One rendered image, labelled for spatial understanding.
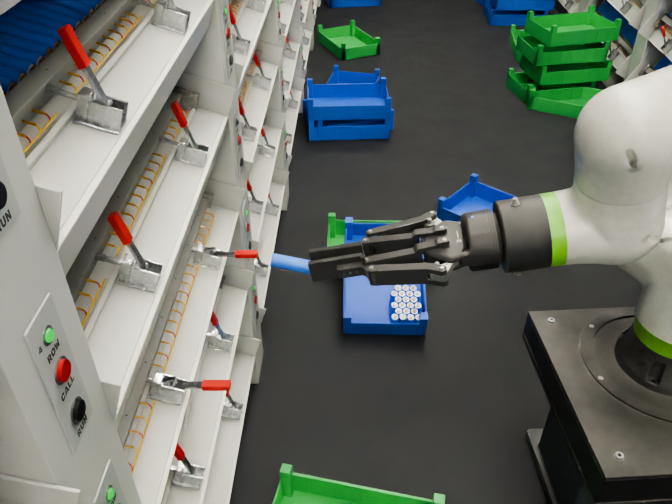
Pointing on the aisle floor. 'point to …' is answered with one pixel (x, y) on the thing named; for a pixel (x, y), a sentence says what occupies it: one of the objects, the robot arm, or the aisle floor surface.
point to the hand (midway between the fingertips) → (337, 261)
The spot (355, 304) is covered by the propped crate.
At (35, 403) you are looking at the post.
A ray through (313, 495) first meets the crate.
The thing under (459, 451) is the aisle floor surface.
